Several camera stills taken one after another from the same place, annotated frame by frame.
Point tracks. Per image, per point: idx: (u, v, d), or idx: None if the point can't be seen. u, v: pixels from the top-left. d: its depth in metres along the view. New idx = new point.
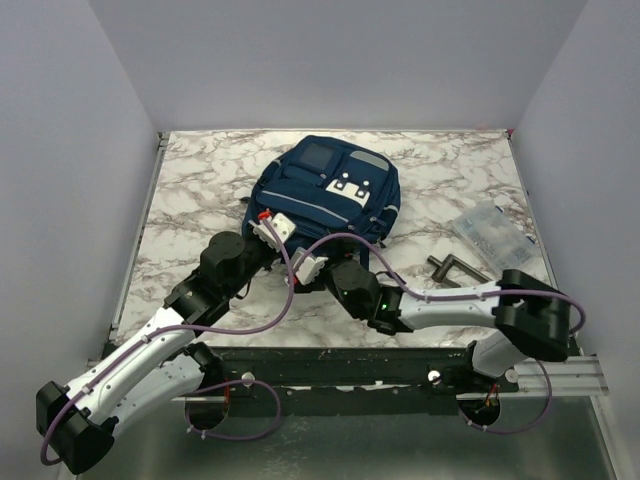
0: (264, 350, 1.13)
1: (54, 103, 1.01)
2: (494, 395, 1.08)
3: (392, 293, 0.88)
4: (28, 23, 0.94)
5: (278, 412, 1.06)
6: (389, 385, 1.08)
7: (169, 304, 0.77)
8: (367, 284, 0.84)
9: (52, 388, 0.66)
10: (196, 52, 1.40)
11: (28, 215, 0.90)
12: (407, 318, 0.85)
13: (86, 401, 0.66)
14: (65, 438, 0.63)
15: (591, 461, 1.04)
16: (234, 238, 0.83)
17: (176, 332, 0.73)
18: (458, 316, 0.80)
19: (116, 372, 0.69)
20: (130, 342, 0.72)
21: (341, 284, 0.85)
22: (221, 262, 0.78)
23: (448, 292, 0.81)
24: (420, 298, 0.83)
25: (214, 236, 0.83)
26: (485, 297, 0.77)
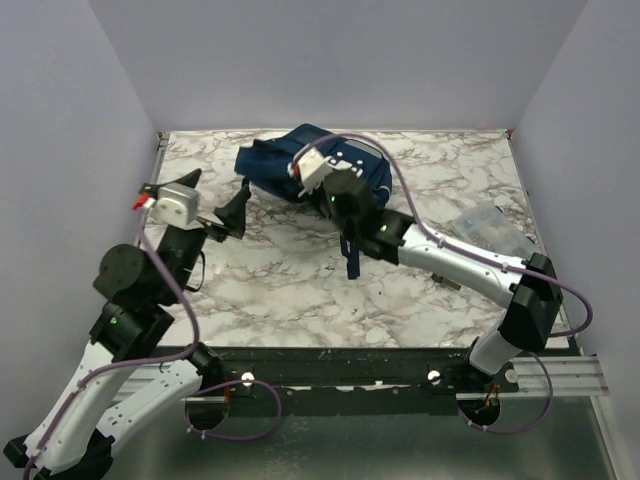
0: (264, 351, 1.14)
1: (55, 102, 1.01)
2: (494, 395, 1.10)
3: (390, 218, 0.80)
4: (28, 21, 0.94)
5: (278, 412, 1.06)
6: (389, 386, 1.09)
7: (96, 340, 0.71)
8: (355, 191, 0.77)
9: (14, 446, 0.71)
10: (196, 51, 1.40)
11: (28, 214, 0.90)
12: (398, 243, 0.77)
13: (45, 458, 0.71)
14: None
15: (592, 461, 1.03)
16: (128, 254, 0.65)
17: (108, 373, 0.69)
18: (460, 270, 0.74)
19: (62, 426, 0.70)
20: (69, 389, 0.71)
21: (328, 188, 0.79)
22: (116, 295, 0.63)
23: (468, 248, 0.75)
24: (433, 240, 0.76)
25: (103, 258, 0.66)
26: (507, 271, 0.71)
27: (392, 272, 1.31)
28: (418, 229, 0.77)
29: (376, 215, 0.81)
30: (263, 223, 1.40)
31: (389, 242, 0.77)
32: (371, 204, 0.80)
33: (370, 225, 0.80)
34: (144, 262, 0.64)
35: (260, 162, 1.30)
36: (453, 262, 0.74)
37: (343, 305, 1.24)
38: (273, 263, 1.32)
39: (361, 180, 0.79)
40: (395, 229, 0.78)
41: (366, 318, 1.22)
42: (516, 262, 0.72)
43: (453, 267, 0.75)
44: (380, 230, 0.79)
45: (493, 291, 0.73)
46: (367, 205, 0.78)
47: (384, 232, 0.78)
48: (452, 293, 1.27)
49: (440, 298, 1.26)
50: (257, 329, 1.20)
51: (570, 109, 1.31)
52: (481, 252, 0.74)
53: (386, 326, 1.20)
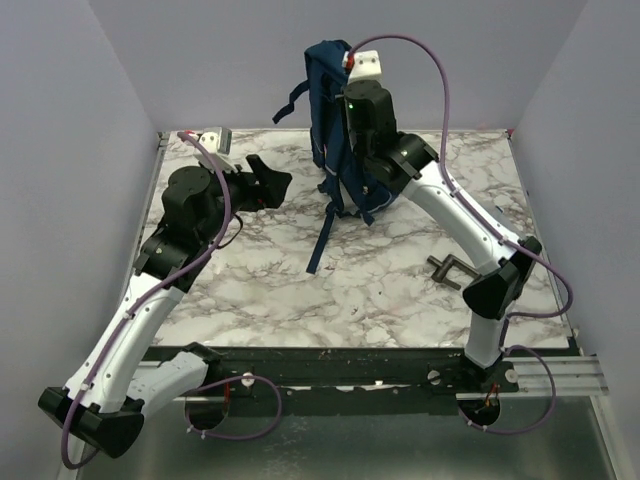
0: (264, 351, 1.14)
1: (55, 102, 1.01)
2: (494, 395, 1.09)
3: (409, 142, 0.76)
4: (28, 22, 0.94)
5: (278, 411, 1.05)
6: (389, 385, 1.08)
7: (141, 271, 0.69)
8: (375, 101, 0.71)
9: (52, 393, 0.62)
10: (196, 51, 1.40)
11: (29, 216, 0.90)
12: (413, 173, 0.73)
13: (92, 397, 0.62)
14: (86, 434, 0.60)
15: (592, 461, 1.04)
16: (195, 172, 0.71)
17: (158, 298, 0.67)
18: (459, 226, 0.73)
19: (110, 358, 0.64)
20: (113, 323, 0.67)
21: (348, 94, 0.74)
22: (188, 200, 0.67)
23: (478, 208, 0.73)
24: (447, 187, 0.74)
25: (171, 177, 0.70)
26: (502, 243, 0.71)
27: (392, 272, 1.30)
28: (438, 170, 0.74)
29: (394, 139, 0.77)
30: (263, 223, 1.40)
31: (402, 168, 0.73)
32: (391, 121, 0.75)
33: (387, 147, 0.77)
34: (211, 180, 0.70)
35: (319, 50, 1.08)
36: (459, 215, 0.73)
37: (343, 305, 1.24)
38: (273, 262, 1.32)
39: (385, 91, 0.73)
40: (413, 154, 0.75)
41: (366, 318, 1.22)
42: (514, 239, 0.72)
43: (453, 218, 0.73)
44: (400, 153, 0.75)
45: (479, 256, 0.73)
46: (385, 122, 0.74)
47: (402, 155, 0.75)
48: (452, 293, 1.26)
49: (440, 298, 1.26)
50: (257, 329, 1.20)
51: (569, 109, 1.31)
52: (487, 217, 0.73)
53: (386, 326, 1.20)
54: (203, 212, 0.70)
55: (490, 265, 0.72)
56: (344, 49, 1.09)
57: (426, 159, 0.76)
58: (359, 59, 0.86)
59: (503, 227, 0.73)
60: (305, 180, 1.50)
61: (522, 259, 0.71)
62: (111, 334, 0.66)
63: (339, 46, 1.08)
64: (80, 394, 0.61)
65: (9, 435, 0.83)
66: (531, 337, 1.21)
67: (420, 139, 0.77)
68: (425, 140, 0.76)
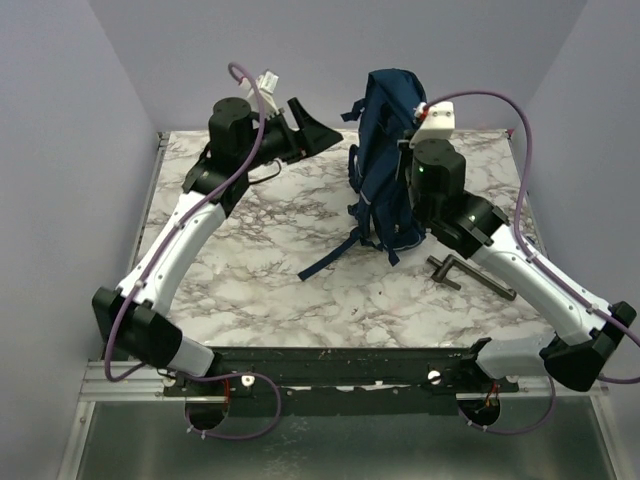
0: (264, 351, 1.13)
1: (54, 102, 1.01)
2: (493, 395, 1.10)
3: (477, 204, 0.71)
4: (28, 22, 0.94)
5: (277, 411, 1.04)
6: (389, 385, 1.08)
7: (189, 191, 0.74)
8: (451, 167, 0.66)
9: (104, 292, 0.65)
10: (196, 51, 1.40)
11: (28, 217, 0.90)
12: (485, 240, 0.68)
13: (144, 295, 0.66)
14: (138, 331, 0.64)
15: (593, 461, 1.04)
16: (238, 101, 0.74)
17: (207, 213, 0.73)
18: (539, 294, 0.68)
19: (162, 262, 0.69)
20: (163, 233, 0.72)
21: (419, 156, 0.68)
22: (233, 125, 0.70)
23: (558, 274, 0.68)
24: (524, 253, 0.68)
25: (215, 104, 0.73)
26: (592, 312, 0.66)
27: (392, 272, 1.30)
28: (512, 234, 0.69)
29: (461, 199, 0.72)
30: (263, 223, 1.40)
31: (472, 235, 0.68)
32: (461, 185, 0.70)
33: (454, 209, 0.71)
34: (253, 109, 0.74)
35: (386, 77, 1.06)
36: (541, 285, 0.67)
37: (343, 305, 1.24)
38: (273, 263, 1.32)
39: (460, 155, 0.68)
40: (482, 219, 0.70)
41: (366, 318, 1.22)
42: (604, 306, 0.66)
43: (532, 286, 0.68)
44: (469, 218, 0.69)
45: (565, 326, 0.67)
46: (456, 186, 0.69)
47: (470, 221, 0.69)
48: (452, 293, 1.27)
49: (440, 298, 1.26)
50: (257, 329, 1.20)
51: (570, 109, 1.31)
52: (569, 281, 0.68)
53: (386, 326, 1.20)
54: (244, 139, 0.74)
55: (580, 336, 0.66)
56: (411, 83, 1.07)
57: (497, 223, 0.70)
58: (432, 112, 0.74)
59: (588, 292, 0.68)
60: (305, 181, 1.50)
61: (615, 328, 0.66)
62: (163, 242, 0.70)
63: (407, 79, 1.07)
64: (135, 290, 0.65)
65: (8, 436, 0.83)
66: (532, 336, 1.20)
67: (489, 202, 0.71)
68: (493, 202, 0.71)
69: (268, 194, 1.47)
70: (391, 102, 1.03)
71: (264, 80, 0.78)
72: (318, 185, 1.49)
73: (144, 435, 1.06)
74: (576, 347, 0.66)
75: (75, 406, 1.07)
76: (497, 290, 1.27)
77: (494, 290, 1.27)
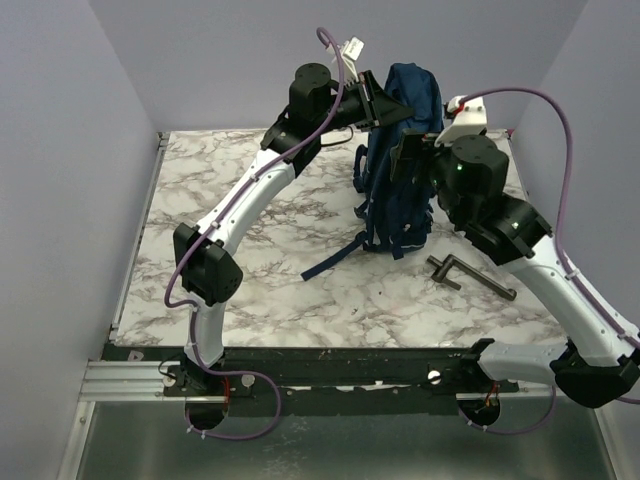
0: (264, 350, 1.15)
1: (55, 103, 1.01)
2: (494, 395, 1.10)
3: (518, 208, 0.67)
4: (30, 25, 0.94)
5: (278, 412, 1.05)
6: (389, 386, 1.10)
7: (267, 147, 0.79)
8: (494, 168, 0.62)
9: (185, 226, 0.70)
10: (196, 52, 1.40)
11: (29, 216, 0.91)
12: (526, 251, 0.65)
13: (218, 235, 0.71)
14: (209, 266, 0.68)
15: (593, 461, 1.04)
16: (319, 68, 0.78)
17: (279, 170, 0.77)
18: (573, 313, 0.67)
19: (236, 207, 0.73)
20: (239, 184, 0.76)
21: (460, 154, 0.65)
22: (311, 93, 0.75)
23: (594, 294, 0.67)
24: (564, 269, 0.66)
25: (298, 70, 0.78)
26: (621, 339, 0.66)
27: (392, 272, 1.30)
28: (554, 248, 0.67)
29: (500, 202, 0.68)
30: (263, 223, 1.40)
31: (513, 242, 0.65)
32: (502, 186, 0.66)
33: (491, 212, 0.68)
34: (331, 77, 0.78)
35: (401, 74, 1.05)
36: (577, 304, 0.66)
37: (343, 305, 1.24)
38: (273, 263, 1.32)
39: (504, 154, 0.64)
40: (524, 225, 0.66)
41: (366, 318, 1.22)
42: (634, 332, 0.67)
43: (567, 302, 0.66)
44: (511, 224, 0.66)
45: (591, 347, 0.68)
46: (497, 188, 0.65)
47: (512, 229, 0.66)
48: (452, 293, 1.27)
49: (440, 298, 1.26)
50: (257, 329, 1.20)
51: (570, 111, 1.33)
52: (603, 302, 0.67)
53: (386, 326, 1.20)
54: (320, 105, 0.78)
55: (605, 360, 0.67)
56: (428, 82, 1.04)
57: (538, 231, 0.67)
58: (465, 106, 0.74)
59: (619, 315, 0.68)
60: (305, 180, 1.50)
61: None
62: (239, 189, 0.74)
63: (425, 76, 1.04)
64: (210, 229, 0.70)
65: (9, 435, 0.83)
66: (531, 336, 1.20)
67: (531, 206, 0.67)
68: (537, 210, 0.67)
69: None
70: (402, 92, 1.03)
71: (349, 48, 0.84)
72: (318, 185, 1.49)
73: (144, 436, 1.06)
74: (599, 368, 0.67)
75: (75, 406, 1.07)
76: (496, 290, 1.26)
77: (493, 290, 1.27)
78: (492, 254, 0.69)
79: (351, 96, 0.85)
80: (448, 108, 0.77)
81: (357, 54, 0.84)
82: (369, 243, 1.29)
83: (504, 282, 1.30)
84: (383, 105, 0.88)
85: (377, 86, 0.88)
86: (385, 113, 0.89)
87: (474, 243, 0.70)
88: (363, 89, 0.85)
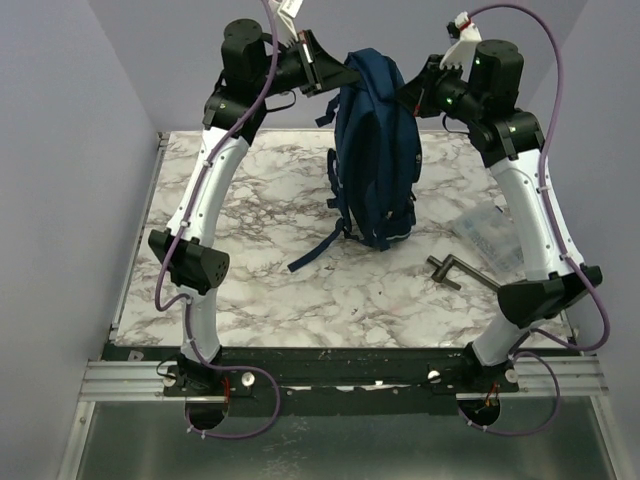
0: (264, 350, 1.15)
1: (58, 102, 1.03)
2: (494, 395, 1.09)
3: (524, 118, 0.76)
4: (34, 25, 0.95)
5: (275, 411, 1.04)
6: (389, 385, 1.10)
7: (211, 126, 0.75)
8: (504, 64, 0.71)
9: (157, 232, 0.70)
10: (199, 52, 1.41)
11: (29, 213, 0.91)
12: (511, 153, 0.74)
13: (191, 233, 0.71)
14: (191, 263, 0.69)
15: (593, 461, 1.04)
16: (248, 25, 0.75)
17: (231, 149, 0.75)
18: (528, 221, 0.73)
19: (200, 200, 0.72)
20: (194, 172, 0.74)
21: (480, 48, 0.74)
22: (246, 50, 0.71)
23: (556, 214, 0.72)
24: (538, 181, 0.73)
25: (225, 30, 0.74)
26: (564, 257, 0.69)
27: (392, 272, 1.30)
28: (538, 164, 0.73)
29: (508, 110, 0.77)
30: (263, 223, 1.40)
31: (504, 142, 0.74)
32: (511, 92, 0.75)
33: (497, 118, 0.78)
34: (262, 31, 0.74)
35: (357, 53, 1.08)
36: (535, 212, 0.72)
37: (343, 305, 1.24)
38: (273, 263, 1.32)
39: (520, 57, 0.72)
40: (523, 133, 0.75)
41: (366, 318, 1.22)
42: (578, 259, 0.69)
43: (528, 211, 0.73)
44: (509, 129, 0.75)
45: (534, 260, 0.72)
46: (504, 88, 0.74)
47: (508, 131, 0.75)
48: (452, 293, 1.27)
49: (440, 298, 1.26)
50: (257, 329, 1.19)
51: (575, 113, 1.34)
52: (563, 227, 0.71)
53: (386, 326, 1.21)
54: (256, 64, 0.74)
55: (541, 272, 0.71)
56: (386, 62, 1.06)
57: (532, 143, 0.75)
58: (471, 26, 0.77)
59: (572, 245, 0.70)
60: (305, 180, 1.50)
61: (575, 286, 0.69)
62: (197, 178, 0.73)
63: (383, 58, 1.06)
64: (181, 229, 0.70)
65: (10, 434, 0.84)
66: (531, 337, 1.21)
67: (535, 122, 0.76)
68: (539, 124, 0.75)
69: (268, 194, 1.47)
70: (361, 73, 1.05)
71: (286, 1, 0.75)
72: (318, 185, 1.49)
73: (143, 436, 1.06)
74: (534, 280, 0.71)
75: (74, 406, 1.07)
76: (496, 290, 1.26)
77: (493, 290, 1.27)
78: (486, 154, 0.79)
79: (291, 57, 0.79)
80: (455, 22, 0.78)
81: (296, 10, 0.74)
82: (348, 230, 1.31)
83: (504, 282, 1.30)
84: (325, 67, 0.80)
85: (317, 46, 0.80)
86: (327, 77, 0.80)
87: (474, 144, 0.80)
88: (304, 47, 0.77)
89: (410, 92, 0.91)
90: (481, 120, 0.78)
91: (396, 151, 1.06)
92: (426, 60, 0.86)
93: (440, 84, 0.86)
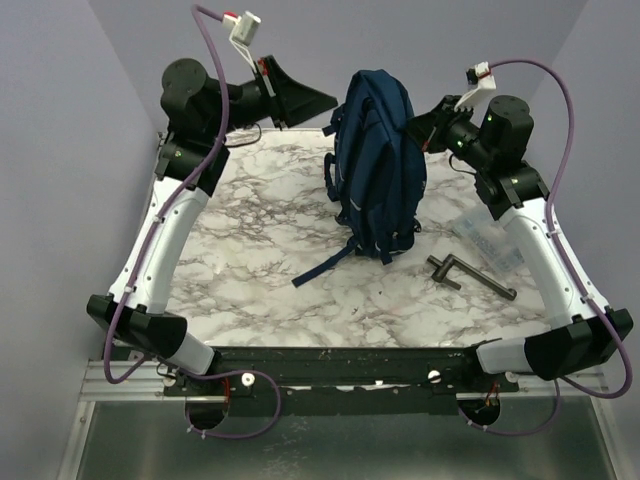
0: (264, 350, 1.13)
1: (59, 101, 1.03)
2: (494, 395, 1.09)
3: (528, 172, 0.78)
4: (34, 25, 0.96)
5: (276, 411, 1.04)
6: (389, 385, 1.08)
7: (164, 177, 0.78)
8: (515, 125, 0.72)
9: (96, 301, 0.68)
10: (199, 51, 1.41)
11: (29, 214, 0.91)
12: (515, 203, 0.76)
13: (136, 299, 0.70)
14: (136, 335, 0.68)
15: (593, 460, 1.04)
16: (186, 67, 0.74)
17: (182, 203, 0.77)
18: (542, 265, 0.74)
19: (149, 262, 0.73)
20: (144, 230, 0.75)
21: (493, 108, 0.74)
22: (188, 103, 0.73)
23: (572, 258, 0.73)
24: (549, 227, 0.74)
25: (164, 77, 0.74)
26: (586, 301, 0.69)
27: (392, 272, 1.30)
28: (546, 212, 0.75)
29: (514, 164, 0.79)
30: (263, 223, 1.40)
31: (507, 193, 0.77)
32: (519, 149, 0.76)
33: (503, 169, 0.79)
34: (203, 71, 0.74)
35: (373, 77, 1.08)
36: (548, 257, 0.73)
37: (343, 305, 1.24)
38: (273, 263, 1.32)
39: (531, 119, 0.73)
40: (526, 186, 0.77)
41: (366, 318, 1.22)
42: (602, 302, 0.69)
43: (540, 256, 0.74)
44: (512, 181, 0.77)
45: (555, 306, 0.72)
46: (512, 147, 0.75)
47: (511, 183, 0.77)
48: (452, 293, 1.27)
49: (440, 298, 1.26)
50: (257, 329, 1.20)
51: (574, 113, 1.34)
52: (580, 271, 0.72)
53: (386, 326, 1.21)
54: (207, 110, 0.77)
55: (563, 317, 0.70)
56: (399, 91, 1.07)
57: (535, 195, 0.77)
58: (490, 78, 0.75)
59: (593, 287, 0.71)
60: (305, 180, 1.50)
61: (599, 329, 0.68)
62: (146, 239, 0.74)
63: (396, 85, 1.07)
64: (126, 295, 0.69)
65: (9, 434, 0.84)
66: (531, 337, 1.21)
67: (538, 174, 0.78)
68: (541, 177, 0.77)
69: (268, 194, 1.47)
70: (374, 97, 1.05)
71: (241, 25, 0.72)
72: (318, 185, 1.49)
73: (143, 436, 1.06)
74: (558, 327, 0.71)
75: (74, 406, 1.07)
76: (497, 290, 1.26)
77: (494, 290, 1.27)
78: (491, 205, 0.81)
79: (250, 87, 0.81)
80: (475, 72, 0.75)
81: (250, 38, 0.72)
82: (361, 249, 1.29)
83: (504, 282, 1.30)
84: (291, 99, 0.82)
85: (282, 74, 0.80)
86: (295, 109, 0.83)
87: (479, 189, 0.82)
88: (265, 81, 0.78)
89: (420, 125, 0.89)
90: (487, 172, 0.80)
91: (404, 177, 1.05)
92: (440, 100, 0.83)
93: (452, 127, 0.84)
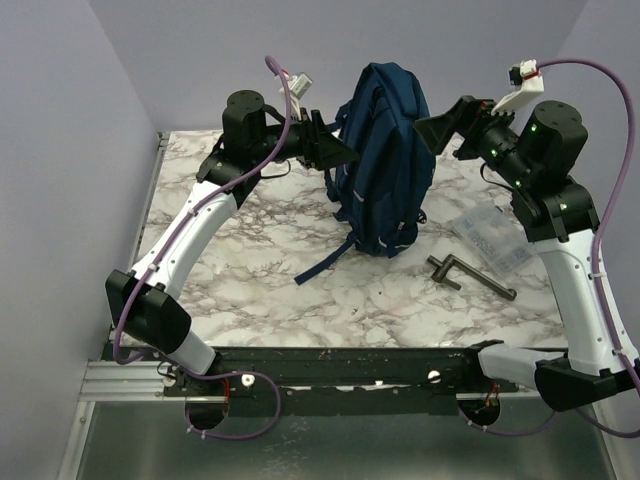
0: (264, 350, 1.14)
1: (58, 99, 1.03)
2: (494, 395, 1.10)
3: (576, 192, 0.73)
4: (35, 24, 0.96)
5: (277, 411, 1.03)
6: (389, 386, 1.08)
7: (203, 180, 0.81)
8: (566, 135, 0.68)
9: (119, 275, 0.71)
10: (200, 51, 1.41)
11: (29, 215, 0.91)
12: (561, 234, 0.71)
13: (157, 277, 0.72)
14: (150, 312, 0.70)
15: (592, 460, 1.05)
16: (251, 95, 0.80)
17: (218, 203, 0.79)
18: (579, 307, 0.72)
19: (175, 248, 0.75)
20: (177, 218, 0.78)
21: (539, 116, 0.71)
22: (245, 120, 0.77)
23: (609, 306, 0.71)
24: (592, 268, 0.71)
25: (231, 98, 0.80)
26: (616, 355, 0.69)
27: (392, 272, 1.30)
28: (590, 248, 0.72)
29: (559, 182, 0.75)
30: (263, 223, 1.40)
31: (553, 220, 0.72)
32: (566, 164, 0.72)
33: (548, 189, 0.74)
34: (265, 102, 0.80)
35: (385, 68, 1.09)
36: (586, 302, 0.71)
37: (343, 305, 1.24)
38: (273, 263, 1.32)
39: (582, 130, 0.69)
40: (575, 211, 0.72)
41: (366, 318, 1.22)
42: (632, 357, 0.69)
43: (577, 296, 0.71)
44: (560, 207, 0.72)
45: (581, 350, 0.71)
46: (560, 161, 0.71)
47: (558, 208, 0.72)
48: (452, 293, 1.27)
49: (440, 298, 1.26)
50: (257, 329, 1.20)
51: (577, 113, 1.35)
52: (616, 322, 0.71)
53: (386, 326, 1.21)
54: (256, 131, 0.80)
55: (588, 367, 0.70)
56: (411, 81, 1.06)
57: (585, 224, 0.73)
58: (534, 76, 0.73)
59: (625, 337, 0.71)
60: (305, 181, 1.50)
61: (629, 380, 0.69)
62: (177, 226, 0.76)
63: (408, 75, 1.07)
64: (148, 272, 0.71)
65: (7, 434, 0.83)
66: (531, 336, 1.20)
67: (589, 199, 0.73)
68: (593, 201, 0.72)
69: (268, 194, 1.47)
70: (386, 88, 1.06)
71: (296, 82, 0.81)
72: (318, 185, 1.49)
73: (143, 437, 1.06)
74: (581, 373, 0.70)
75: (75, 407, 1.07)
76: (497, 290, 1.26)
77: (494, 290, 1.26)
78: (531, 226, 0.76)
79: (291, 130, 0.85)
80: (520, 71, 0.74)
81: (304, 91, 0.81)
82: (360, 243, 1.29)
83: (504, 282, 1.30)
84: (326, 146, 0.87)
85: (323, 125, 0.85)
86: (327, 155, 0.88)
87: (515, 212, 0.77)
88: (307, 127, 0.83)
89: (432, 126, 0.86)
90: (528, 191, 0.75)
91: (414, 163, 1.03)
92: (458, 100, 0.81)
93: (487, 131, 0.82)
